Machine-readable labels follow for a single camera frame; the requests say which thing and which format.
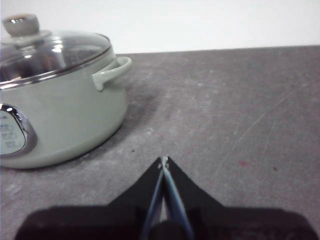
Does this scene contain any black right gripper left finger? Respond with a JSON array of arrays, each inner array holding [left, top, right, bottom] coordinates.
[[14, 156, 166, 240]]

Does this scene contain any pale green electric pot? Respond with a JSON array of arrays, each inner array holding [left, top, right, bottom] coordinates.
[[0, 47, 133, 170]]

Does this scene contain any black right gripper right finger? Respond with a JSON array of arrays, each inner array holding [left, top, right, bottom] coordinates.
[[163, 156, 311, 240]]

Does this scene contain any glass lid with green knob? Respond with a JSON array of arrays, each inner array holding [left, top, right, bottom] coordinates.
[[0, 13, 112, 90]]

